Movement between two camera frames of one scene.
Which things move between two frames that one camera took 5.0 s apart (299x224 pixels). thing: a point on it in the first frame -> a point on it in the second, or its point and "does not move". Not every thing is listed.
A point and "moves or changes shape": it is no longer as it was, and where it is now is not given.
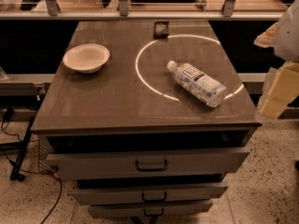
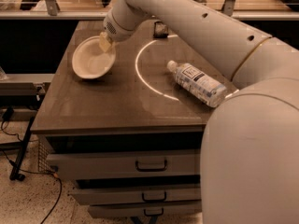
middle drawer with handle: [148, 194] does not move
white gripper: [289, 35] -> [118, 32]
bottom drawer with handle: [148, 209] does not move
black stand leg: [16, 175] does not move
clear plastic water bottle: [211, 91] does not move
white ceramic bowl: [86, 58] moves or changes shape
